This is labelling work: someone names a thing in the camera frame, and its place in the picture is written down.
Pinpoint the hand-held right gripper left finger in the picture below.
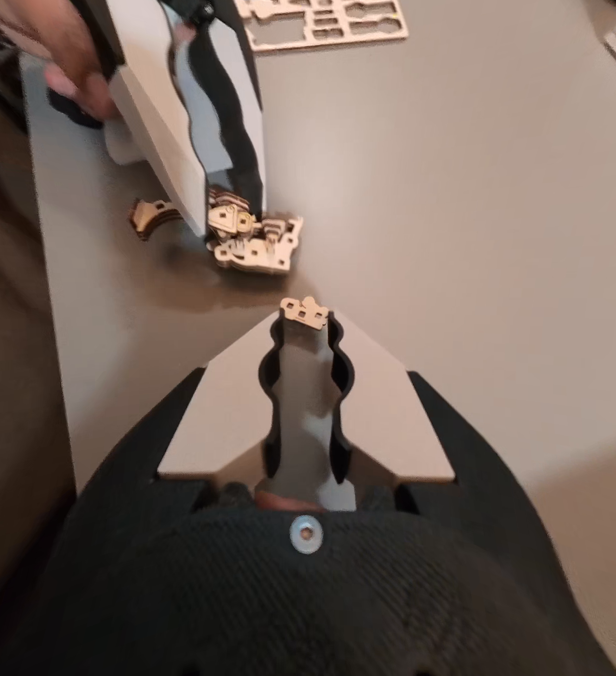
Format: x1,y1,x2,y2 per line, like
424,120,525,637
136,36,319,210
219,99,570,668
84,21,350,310
157,309,288,484

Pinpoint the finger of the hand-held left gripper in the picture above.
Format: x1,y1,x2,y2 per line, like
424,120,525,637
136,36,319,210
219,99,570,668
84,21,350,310
110,0,211,238
189,16,268,218

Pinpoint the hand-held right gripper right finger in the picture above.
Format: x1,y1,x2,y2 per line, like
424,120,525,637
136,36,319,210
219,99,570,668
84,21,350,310
329,309,457,484

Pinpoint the small wooden puzzle piece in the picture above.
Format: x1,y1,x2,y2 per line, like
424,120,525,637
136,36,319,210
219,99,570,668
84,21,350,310
281,297,331,332

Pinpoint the wooden puzzle model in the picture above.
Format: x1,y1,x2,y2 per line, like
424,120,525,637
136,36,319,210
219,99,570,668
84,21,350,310
128,185,304,276

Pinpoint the grey desk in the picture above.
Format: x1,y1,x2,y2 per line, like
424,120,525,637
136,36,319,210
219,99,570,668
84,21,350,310
20,0,616,676

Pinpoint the person's left hand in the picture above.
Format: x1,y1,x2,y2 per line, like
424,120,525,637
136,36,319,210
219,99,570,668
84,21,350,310
2,0,121,119

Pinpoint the wooden puzzle parts sheet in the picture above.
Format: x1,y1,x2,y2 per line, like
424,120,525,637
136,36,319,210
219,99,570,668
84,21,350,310
234,0,409,54

